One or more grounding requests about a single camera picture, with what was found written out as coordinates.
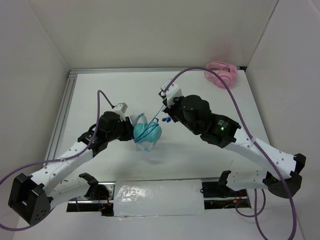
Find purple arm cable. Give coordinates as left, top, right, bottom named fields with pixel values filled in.
left=0, top=89, right=116, bottom=231
left=166, top=67, right=298, bottom=240

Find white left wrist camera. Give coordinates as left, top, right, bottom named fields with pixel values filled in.
left=112, top=102, right=128, bottom=121

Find pink headphones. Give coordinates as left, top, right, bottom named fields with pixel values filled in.
left=204, top=61, right=238, bottom=89

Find teal headphones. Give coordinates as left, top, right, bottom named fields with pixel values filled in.
left=130, top=113, right=162, bottom=152

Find blue headphone cable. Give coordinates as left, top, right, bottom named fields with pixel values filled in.
left=133, top=104, right=173, bottom=145

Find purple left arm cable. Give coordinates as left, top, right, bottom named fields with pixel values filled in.
left=0, top=89, right=116, bottom=231

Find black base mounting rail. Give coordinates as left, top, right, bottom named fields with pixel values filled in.
left=66, top=178, right=251, bottom=218

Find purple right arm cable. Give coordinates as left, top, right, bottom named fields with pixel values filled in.
left=166, top=67, right=298, bottom=240

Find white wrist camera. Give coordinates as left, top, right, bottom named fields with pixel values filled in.
left=158, top=79, right=183, bottom=108
left=112, top=102, right=128, bottom=121

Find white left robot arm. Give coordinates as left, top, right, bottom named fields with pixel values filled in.
left=8, top=111, right=134, bottom=226

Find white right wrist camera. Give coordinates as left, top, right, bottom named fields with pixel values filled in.
left=158, top=79, right=183, bottom=108

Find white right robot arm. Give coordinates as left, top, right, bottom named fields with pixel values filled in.
left=162, top=95, right=306, bottom=199

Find aluminium table edge rail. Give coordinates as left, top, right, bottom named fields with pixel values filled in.
left=42, top=66, right=205, bottom=169

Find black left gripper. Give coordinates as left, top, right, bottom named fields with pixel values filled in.
left=106, top=116, right=139, bottom=142

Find white taped cover plate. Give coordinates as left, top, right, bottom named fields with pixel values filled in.
left=113, top=179, right=205, bottom=217

